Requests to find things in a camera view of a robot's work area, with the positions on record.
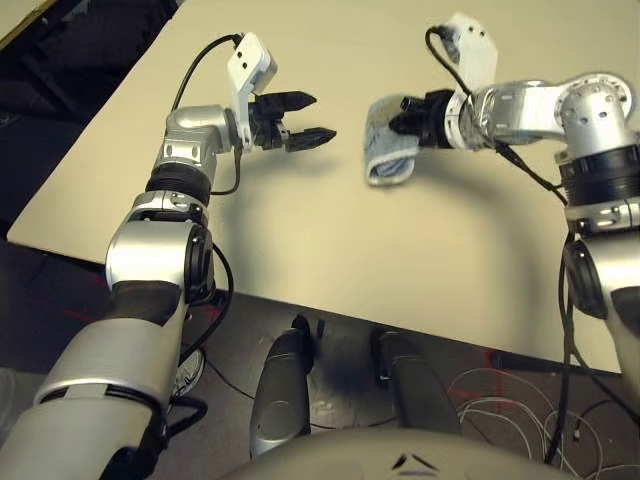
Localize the grey robot torso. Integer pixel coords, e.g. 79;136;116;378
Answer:
229;424;576;480

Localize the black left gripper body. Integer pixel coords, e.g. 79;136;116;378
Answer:
249;92;292;151

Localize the blue fluffy rag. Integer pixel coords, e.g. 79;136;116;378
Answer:
363;93;419;189

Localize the grey robot leg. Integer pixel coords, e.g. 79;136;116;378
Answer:
248;313;321;459
372;329;461;436

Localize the grey left robot leg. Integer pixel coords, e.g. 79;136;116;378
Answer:
248;313;321;459

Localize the black foam floor mat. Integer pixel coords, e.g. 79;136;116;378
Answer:
0;0;181;241

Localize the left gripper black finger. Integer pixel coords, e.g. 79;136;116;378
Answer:
281;90;318;114
285;128;338;153

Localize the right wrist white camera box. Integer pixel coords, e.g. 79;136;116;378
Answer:
439;12;500;94

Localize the white sneaker of bystander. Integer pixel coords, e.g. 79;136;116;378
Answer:
172;347;206;399

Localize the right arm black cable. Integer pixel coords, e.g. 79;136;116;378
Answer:
542;227;584;466

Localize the pale board with yellow edge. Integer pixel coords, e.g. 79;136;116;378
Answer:
0;0;69;51

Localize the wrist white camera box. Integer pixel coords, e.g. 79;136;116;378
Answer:
225;32;279;151
439;12;500;94

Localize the white cable bundle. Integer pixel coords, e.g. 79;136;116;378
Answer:
447;367;640;476

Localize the grey right robot leg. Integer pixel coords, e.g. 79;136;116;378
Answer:
372;329;461;436

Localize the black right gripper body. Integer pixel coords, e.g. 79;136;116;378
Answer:
418;89;457;150

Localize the right wrist black camera cable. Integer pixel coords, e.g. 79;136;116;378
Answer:
424;25;571;206

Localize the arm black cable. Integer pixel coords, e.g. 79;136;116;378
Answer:
542;227;584;466
167;242;236;441

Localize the thin black floor cable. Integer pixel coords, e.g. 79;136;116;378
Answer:
203;357;257;400

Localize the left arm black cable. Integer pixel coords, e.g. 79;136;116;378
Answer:
167;242;236;441

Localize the left wrist black camera cable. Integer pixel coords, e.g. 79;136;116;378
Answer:
170;32;245;197

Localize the wrist black camera cable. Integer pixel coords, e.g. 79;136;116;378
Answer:
424;25;571;206
170;32;245;197

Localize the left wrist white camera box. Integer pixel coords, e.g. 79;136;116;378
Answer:
225;32;279;151

